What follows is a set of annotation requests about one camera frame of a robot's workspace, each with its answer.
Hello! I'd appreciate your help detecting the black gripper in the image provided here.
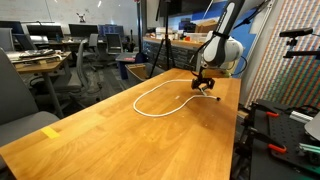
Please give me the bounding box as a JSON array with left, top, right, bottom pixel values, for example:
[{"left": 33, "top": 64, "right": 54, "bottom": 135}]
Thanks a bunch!
[{"left": 191, "top": 78, "right": 215, "bottom": 90}]

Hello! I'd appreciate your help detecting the white rope with black tip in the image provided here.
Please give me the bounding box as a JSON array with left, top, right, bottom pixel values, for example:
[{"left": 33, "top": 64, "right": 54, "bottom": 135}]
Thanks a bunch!
[{"left": 132, "top": 79, "right": 222, "bottom": 118}]

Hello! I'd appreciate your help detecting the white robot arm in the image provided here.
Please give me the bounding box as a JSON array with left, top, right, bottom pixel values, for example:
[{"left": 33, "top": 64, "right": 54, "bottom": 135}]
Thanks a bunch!
[{"left": 191, "top": 0, "right": 245, "bottom": 90}]

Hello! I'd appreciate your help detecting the black tripod leg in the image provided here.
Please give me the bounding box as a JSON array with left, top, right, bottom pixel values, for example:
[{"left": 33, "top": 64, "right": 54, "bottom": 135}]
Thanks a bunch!
[{"left": 148, "top": 0, "right": 177, "bottom": 79}]

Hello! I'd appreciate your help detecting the grey plastic bin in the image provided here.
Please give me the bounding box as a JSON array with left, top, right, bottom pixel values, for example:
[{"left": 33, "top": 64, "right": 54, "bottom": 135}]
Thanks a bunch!
[{"left": 125, "top": 63, "right": 164, "bottom": 86}]

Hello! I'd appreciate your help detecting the black perforated side table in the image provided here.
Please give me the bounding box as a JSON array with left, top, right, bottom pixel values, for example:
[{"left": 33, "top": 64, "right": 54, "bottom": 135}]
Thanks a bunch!
[{"left": 250, "top": 99, "right": 320, "bottom": 180}]

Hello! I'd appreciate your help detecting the black computer monitor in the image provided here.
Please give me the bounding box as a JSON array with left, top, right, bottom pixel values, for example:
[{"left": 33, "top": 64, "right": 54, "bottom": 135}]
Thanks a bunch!
[{"left": 69, "top": 24, "right": 98, "bottom": 37}]

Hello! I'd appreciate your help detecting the yellow tape marker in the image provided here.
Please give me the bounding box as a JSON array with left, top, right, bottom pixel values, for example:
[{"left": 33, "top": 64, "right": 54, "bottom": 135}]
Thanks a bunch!
[{"left": 41, "top": 126, "right": 60, "bottom": 139}]

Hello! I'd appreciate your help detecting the grey chair foreground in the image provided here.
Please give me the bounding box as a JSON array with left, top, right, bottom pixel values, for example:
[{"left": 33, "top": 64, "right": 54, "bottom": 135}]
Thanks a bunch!
[{"left": 0, "top": 49, "right": 59, "bottom": 146}]

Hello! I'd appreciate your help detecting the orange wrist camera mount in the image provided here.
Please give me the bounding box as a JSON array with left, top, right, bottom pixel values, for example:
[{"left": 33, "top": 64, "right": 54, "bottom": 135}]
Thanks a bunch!
[{"left": 200, "top": 69, "right": 230, "bottom": 78}]

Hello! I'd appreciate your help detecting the red handled clamp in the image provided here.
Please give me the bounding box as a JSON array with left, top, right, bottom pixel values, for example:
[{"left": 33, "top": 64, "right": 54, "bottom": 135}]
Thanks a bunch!
[{"left": 248, "top": 127, "right": 287, "bottom": 154}]

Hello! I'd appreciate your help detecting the black camera on stand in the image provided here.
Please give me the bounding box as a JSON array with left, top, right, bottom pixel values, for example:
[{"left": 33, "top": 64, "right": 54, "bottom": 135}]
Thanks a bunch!
[{"left": 279, "top": 27, "right": 320, "bottom": 59}]

